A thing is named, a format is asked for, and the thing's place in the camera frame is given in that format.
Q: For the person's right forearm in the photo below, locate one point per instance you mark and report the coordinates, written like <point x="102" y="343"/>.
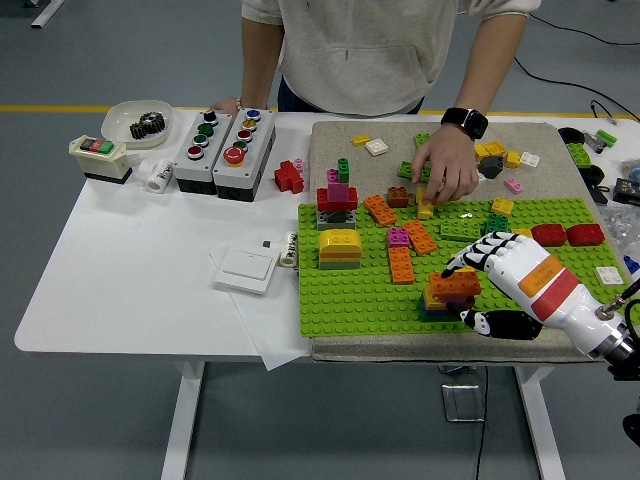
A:
<point x="259" y="65"/>

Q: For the person's right hand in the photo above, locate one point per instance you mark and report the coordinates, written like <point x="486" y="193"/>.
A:
<point x="227" y="105"/>

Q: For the yellow small brick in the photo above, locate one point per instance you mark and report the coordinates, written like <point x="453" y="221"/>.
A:
<point x="513" y="159"/>
<point x="361" y="139"/>

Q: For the green studded baseplate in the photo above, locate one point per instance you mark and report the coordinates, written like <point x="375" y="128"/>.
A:
<point x="360" y="302"/>

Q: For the light green long brick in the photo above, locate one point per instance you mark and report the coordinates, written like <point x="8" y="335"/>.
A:
<point x="460" y="231"/>

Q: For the blue small item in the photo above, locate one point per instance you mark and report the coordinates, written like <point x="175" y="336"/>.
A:
<point x="632" y="264"/>

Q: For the grey four-button control box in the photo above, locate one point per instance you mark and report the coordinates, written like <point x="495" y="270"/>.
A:
<point x="182" y="172"/>

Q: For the light green long plate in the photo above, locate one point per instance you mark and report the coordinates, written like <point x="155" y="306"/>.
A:
<point x="404" y="169"/>

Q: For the white table leg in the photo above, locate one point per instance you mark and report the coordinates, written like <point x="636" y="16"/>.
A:
<point x="182" y="425"/>
<point x="542" y="425"/>

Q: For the black small connector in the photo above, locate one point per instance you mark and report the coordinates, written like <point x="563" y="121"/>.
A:
<point x="597" y="194"/>

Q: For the dark green small brick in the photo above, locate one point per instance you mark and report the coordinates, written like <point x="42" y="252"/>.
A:
<point x="344" y="170"/>

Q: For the person's left hand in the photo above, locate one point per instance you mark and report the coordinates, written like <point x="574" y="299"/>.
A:
<point x="447" y="165"/>

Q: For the small black chip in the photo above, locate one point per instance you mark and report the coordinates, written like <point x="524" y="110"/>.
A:
<point x="267" y="244"/>

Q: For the grey emergency-stop control box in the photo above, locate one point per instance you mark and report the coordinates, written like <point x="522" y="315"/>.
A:
<point x="255" y="165"/>

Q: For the red wide brick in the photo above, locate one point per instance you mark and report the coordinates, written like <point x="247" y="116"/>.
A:
<point x="323" y="201"/>

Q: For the dark grey brick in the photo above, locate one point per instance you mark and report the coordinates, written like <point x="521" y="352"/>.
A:
<point x="494" y="166"/>

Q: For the dark green tall brick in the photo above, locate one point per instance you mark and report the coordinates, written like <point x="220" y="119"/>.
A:
<point x="496" y="223"/>

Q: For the orange grey layered bricks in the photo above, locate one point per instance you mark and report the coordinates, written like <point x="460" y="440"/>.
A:
<point x="340" y="262"/>

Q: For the person's left forearm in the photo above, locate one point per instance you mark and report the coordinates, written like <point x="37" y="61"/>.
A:
<point x="487" y="70"/>

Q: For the white labelled tube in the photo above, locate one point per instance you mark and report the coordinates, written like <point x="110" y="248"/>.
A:
<point x="289" y="250"/>

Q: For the white paper sheet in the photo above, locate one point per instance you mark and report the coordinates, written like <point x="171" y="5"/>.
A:
<point x="272" y="330"/>

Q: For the white table foot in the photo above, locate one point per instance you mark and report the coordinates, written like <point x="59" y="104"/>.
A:
<point x="47" y="11"/>

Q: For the silver metal part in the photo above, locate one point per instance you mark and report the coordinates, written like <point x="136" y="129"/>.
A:
<point x="592" y="142"/>

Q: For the small pink brick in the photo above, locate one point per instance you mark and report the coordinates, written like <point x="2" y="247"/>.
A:
<point x="299" y="164"/>
<point x="514" y="185"/>

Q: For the grey base brick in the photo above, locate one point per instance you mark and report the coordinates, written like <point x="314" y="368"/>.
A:
<point x="326" y="221"/>

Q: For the grey-brown mat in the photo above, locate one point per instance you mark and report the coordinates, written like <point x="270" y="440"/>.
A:
<point x="340" y="145"/>

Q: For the black wristwatch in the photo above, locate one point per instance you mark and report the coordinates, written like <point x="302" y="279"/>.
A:
<point x="462" y="120"/>

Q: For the person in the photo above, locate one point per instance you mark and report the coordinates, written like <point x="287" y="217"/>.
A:
<point x="360" y="50"/>

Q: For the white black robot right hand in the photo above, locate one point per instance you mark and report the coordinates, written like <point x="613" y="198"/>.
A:
<point x="540" y="280"/>

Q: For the white bowl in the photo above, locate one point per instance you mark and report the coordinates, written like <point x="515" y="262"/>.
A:
<point x="117" y="117"/>

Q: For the beige red-green switch box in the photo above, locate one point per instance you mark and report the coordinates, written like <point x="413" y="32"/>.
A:
<point x="100" y="160"/>

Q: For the brown brick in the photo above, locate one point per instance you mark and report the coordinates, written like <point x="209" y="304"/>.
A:
<point x="465" y="303"/>
<point x="398" y="197"/>

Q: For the red brick cluster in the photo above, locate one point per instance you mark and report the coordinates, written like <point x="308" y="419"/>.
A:
<point x="286" y="177"/>

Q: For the clear bag of screws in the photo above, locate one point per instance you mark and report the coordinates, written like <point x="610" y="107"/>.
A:
<point x="622" y="222"/>

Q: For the orange long brick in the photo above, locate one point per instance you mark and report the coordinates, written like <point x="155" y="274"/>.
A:
<point x="380" y="210"/>
<point x="420" y="237"/>
<point x="401" y="265"/>
<point x="455" y="283"/>

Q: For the black gear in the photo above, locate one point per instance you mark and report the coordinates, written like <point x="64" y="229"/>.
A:
<point x="155" y="121"/>
<point x="141" y="129"/>

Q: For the bag of blue parts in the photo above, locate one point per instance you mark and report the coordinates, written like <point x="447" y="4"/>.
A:
<point x="634" y="172"/>

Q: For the metal floor socket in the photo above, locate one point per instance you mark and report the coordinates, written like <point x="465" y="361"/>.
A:
<point x="462" y="402"/>

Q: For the pink square brick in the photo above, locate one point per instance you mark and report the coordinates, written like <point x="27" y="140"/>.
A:
<point x="338" y="192"/>

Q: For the yellow rounded brick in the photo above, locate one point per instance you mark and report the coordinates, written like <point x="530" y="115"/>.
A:
<point x="340" y="241"/>

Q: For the white pipe fitting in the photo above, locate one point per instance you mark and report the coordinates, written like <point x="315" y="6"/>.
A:
<point x="160" y="175"/>

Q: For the black electronic module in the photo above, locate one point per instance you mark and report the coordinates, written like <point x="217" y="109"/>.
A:
<point x="627" y="190"/>

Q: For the light green small brick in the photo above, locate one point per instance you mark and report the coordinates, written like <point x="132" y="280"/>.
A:
<point x="606" y="137"/>

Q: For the white wall switch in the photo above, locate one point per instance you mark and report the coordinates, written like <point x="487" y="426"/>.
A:
<point x="247" y="272"/>

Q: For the magenta square brick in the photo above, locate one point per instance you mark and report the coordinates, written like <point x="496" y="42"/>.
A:
<point x="455" y="299"/>
<point x="398" y="237"/>

